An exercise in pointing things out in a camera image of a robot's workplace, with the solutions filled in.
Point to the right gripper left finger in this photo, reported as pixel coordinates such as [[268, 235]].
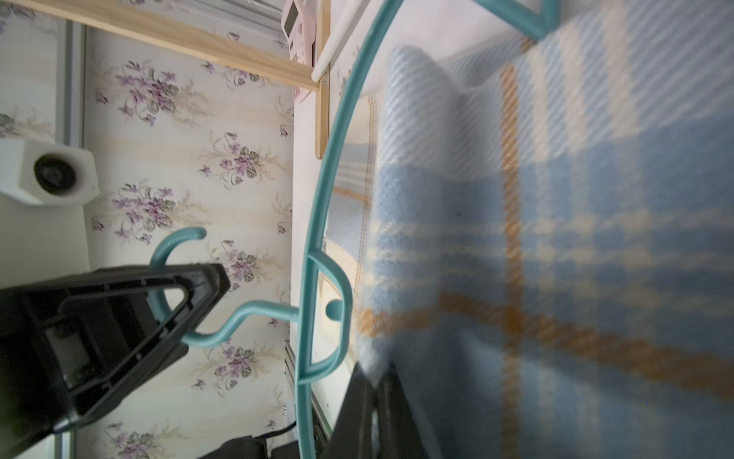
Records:
[[352, 436]]

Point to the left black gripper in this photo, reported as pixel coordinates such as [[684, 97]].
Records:
[[73, 348]]

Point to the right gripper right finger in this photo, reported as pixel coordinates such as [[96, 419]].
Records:
[[397, 433]]

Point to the teal clothes hanger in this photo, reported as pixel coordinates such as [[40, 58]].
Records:
[[321, 229]]

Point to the cream blue plaid scarf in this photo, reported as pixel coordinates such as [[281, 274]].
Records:
[[548, 264]]

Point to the wooden clothes rack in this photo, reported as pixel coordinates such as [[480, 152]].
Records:
[[134, 23]]

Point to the pink calculator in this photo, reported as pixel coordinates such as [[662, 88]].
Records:
[[299, 28]]

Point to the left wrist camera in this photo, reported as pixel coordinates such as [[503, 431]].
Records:
[[42, 174]]

